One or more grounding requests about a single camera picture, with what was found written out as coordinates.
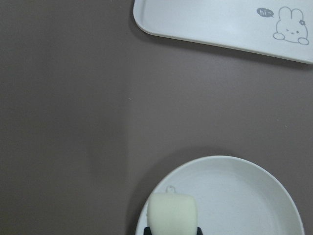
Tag cream round plate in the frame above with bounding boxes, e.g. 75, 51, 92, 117
135, 156, 304, 235

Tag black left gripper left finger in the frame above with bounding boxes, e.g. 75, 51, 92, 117
143, 227, 152, 235

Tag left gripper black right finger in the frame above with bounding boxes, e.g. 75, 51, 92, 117
197, 227, 203, 235

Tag white bun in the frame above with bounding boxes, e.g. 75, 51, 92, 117
146, 193, 198, 235

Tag cream rectangular tray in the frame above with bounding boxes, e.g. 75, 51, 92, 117
133, 0, 313, 64

